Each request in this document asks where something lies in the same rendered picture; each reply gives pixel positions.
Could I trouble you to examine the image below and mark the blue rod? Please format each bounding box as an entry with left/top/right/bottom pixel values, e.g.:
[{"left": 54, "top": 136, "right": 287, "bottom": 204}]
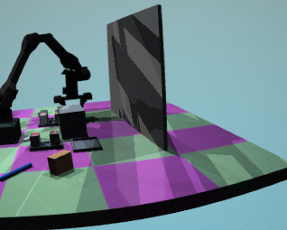
[{"left": 0, "top": 162, "right": 32, "bottom": 181}]

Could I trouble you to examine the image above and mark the dark grey flat panel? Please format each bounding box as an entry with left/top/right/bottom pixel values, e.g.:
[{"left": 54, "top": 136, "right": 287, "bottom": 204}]
[{"left": 106, "top": 5, "right": 168, "bottom": 151}]

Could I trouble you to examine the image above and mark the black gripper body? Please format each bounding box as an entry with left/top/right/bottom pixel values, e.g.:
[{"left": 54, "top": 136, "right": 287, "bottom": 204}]
[{"left": 53, "top": 82, "right": 92, "bottom": 103}]

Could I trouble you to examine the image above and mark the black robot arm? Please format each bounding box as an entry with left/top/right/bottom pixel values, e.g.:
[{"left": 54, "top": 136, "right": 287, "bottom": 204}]
[{"left": 0, "top": 32, "right": 91, "bottom": 124}]

